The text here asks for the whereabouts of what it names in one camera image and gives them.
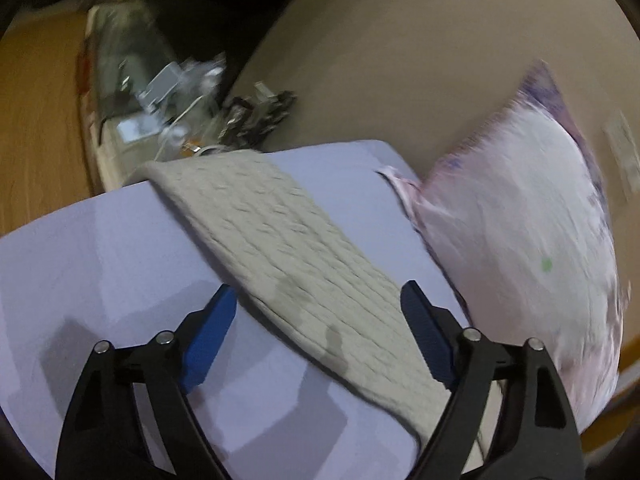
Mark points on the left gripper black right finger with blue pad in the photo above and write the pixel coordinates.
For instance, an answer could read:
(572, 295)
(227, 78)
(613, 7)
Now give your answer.
(536, 435)

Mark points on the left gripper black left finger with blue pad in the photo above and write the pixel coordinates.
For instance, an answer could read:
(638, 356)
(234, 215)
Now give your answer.
(102, 435)

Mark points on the beige cable-knit sweater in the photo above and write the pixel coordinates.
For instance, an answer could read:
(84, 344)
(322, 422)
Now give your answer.
(320, 245)

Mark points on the wooden headboard shelf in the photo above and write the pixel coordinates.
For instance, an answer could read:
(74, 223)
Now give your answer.
(616, 418)

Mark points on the pink floral pillow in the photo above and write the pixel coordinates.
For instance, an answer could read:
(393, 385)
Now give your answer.
(516, 216)

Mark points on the cluttered bedside table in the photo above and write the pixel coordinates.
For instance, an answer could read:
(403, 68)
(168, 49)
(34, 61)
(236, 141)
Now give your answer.
(137, 101)

